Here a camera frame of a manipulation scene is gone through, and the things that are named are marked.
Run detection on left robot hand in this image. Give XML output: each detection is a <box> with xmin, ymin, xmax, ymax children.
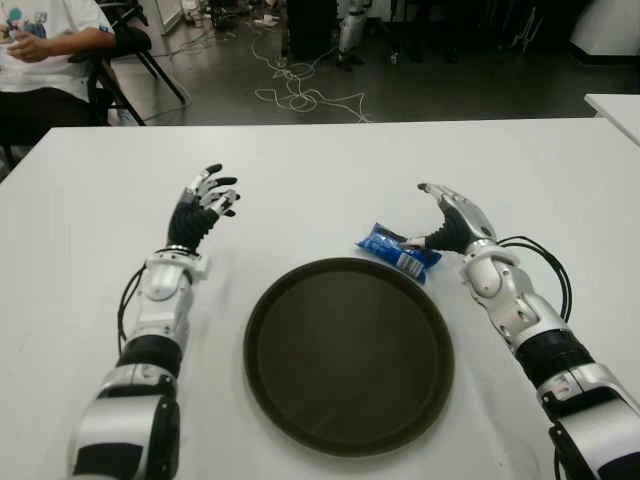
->
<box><xmin>167</xmin><ymin>163</ymin><xmax>242</xmax><ymax>250</ymax></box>

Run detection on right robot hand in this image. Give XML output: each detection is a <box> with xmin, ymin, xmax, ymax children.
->
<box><xmin>402</xmin><ymin>182</ymin><xmax>499</xmax><ymax>256</ymax></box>

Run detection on blue Oreo packet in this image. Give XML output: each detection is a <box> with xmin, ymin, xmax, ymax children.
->
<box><xmin>353</xmin><ymin>222</ymin><xmax>444</xmax><ymax>285</ymax></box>

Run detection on round dark brown tray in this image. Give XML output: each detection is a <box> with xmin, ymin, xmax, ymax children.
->
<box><xmin>243</xmin><ymin>256</ymin><xmax>456</xmax><ymax>457</ymax></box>

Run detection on black folding chair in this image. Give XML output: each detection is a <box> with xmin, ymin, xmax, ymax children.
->
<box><xmin>69</xmin><ymin>0</ymin><xmax>187</xmax><ymax>126</ymax></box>

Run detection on neighbouring white table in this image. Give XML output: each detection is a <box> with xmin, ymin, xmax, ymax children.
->
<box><xmin>583</xmin><ymin>92</ymin><xmax>640</xmax><ymax>136</ymax></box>

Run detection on white framed board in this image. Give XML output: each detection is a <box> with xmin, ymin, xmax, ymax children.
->
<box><xmin>152</xmin><ymin>0</ymin><xmax>184</xmax><ymax>36</ymax></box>

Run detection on silver humanoid robot legs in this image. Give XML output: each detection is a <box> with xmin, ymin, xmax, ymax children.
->
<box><xmin>335</xmin><ymin>0</ymin><xmax>369</xmax><ymax>71</ymax></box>

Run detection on black cabinet on casters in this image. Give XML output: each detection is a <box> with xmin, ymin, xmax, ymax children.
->
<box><xmin>285</xmin><ymin>0</ymin><xmax>341</xmax><ymax>60</ymax></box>

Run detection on seated person white t-shirt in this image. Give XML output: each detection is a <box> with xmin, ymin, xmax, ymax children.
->
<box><xmin>0</xmin><ymin>0</ymin><xmax>119</xmax><ymax>151</ymax></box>

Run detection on white curved cabinet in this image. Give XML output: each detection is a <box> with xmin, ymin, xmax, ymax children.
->
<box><xmin>569</xmin><ymin>0</ymin><xmax>640</xmax><ymax>59</ymax></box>

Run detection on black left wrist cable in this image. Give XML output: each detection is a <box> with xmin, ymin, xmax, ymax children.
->
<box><xmin>117</xmin><ymin>262</ymin><xmax>151</xmax><ymax>356</ymax></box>

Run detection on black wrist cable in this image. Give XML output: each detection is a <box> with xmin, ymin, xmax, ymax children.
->
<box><xmin>117</xmin><ymin>262</ymin><xmax>151</xmax><ymax>356</ymax></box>
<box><xmin>497</xmin><ymin>234</ymin><xmax>575</xmax><ymax>321</ymax></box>

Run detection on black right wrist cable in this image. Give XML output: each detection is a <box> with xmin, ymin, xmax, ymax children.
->
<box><xmin>497</xmin><ymin>234</ymin><xmax>575</xmax><ymax>321</ymax></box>

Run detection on white cable on floor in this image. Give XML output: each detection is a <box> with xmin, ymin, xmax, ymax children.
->
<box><xmin>249</xmin><ymin>19</ymin><xmax>374</xmax><ymax>124</ymax></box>

